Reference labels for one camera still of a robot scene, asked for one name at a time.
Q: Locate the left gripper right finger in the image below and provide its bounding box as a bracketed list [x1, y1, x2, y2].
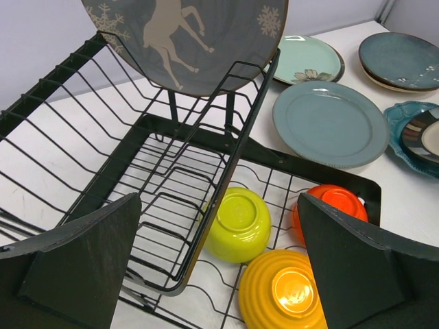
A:
[298, 193, 438, 328]

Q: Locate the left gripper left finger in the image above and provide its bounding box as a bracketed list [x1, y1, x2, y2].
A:
[1, 193, 141, 328]

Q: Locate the black striped cream plate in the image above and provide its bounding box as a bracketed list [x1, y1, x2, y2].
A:
[401, 106, 438, 167]

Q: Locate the grey deer plate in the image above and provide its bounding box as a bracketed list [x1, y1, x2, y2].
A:
[82, 0, 289, 96]

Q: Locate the orange bowl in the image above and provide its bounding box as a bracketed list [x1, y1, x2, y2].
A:
[292, 184, 370, 246]

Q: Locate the yellow ribbed bowl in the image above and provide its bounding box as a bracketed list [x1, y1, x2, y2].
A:
[238, 249, 328, 328]

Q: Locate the green bowl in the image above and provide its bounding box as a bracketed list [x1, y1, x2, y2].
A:
[204, 187, 272, 263]

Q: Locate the grey blue plate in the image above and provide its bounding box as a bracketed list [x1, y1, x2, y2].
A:
[272, 81, 390, 169]

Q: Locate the teal scalloped plate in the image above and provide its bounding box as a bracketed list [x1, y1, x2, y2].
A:
[383, 101, 438, 179]

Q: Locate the dark blue speckled plate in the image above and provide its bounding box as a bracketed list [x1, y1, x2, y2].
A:
[358, 32, 438, 92]

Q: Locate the mint green flower plate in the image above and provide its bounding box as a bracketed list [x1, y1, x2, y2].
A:
[274, 35, 345, 86]

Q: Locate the black wire dish rack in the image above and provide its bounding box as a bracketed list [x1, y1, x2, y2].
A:
[1, 34, 381, 328]

